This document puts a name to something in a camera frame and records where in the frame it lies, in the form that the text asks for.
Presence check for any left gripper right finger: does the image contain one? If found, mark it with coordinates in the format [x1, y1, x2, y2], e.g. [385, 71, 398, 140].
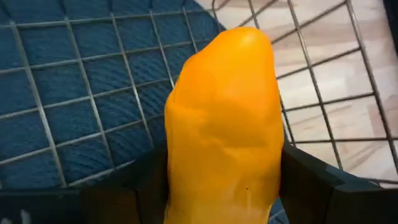
[279, 142, 398, 224]

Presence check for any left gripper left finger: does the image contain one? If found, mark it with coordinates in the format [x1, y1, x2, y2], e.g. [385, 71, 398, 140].
[0, 141, 170, 224]

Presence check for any yellow mango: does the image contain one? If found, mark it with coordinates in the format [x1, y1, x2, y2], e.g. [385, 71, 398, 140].
[164, 26, 285, 224]

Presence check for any dark blue round mat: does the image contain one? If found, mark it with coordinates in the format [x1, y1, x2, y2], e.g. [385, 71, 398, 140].
[0, 0, 290, 224]

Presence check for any wire mesh basket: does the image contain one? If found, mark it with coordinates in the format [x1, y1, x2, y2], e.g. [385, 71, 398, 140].
[0, 0, 398, 190]

